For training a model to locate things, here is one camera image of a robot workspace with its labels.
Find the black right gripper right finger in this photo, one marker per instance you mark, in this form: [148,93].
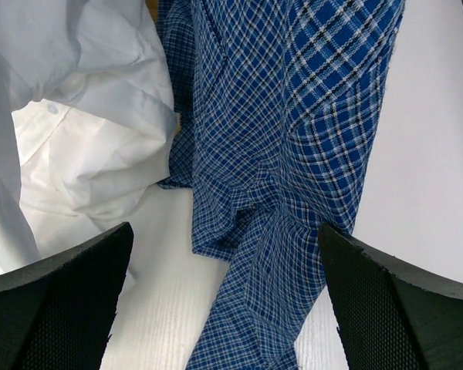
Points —
[390,314]

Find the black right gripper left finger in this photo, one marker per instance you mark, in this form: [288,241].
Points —
[57,313]

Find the white shirt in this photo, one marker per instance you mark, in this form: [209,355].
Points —
[86,120]

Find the blue checked shirt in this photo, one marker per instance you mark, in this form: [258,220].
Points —
[279,104]

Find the wooden clothes rack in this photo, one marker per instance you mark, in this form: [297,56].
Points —
[153,7]

